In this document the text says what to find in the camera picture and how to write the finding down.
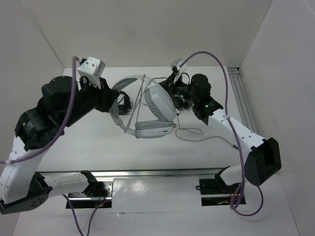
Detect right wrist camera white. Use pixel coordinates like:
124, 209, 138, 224
171, 59, 187, 84

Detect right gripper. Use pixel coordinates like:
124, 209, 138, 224
156, 72, 198, 104

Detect aluminium rail front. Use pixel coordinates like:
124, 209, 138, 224
41, 167, 229, 179

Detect black headphones left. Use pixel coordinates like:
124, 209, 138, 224
118, 91, 133, 116

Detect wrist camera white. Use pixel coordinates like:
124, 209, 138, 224
77, 57, 106, 89
171, 59, 187, 84

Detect aluminium rail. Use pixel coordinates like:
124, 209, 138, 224
227, 67, 257, 133
41, 167, 229, 179

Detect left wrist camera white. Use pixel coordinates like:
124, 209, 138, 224
77, 57, 106, 89

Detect aluminium rail right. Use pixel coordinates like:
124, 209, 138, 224
227, 67, 257, 133

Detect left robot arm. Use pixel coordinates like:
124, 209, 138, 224
0, 76, 119, 214

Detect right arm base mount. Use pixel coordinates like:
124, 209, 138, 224
195, 179, 239, 207

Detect white grey headphones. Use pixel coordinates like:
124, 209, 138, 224
109, 75, 176, 139

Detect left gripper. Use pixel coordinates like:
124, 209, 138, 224
62, 75, 120, 127

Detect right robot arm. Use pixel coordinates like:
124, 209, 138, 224
160, 74, 282, 193

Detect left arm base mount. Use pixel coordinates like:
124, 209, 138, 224
67, 179, 114, 209

